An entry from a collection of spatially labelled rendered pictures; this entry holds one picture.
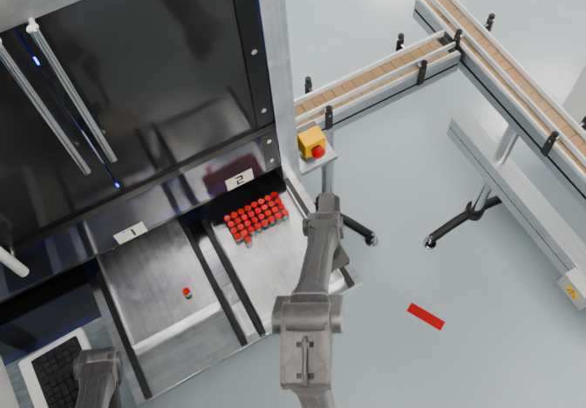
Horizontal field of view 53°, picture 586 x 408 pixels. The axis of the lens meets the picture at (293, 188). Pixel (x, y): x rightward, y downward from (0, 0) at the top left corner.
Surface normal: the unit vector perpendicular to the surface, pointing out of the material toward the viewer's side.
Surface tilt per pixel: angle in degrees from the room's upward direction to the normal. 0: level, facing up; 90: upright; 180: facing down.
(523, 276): 0
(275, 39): 90
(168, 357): 0
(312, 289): 42
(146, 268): 0
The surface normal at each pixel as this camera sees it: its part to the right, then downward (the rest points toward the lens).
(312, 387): -0.06, 0.77
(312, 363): -0.15, -0.29
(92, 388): -0.03, -0.94
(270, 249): -0.05, -0.48
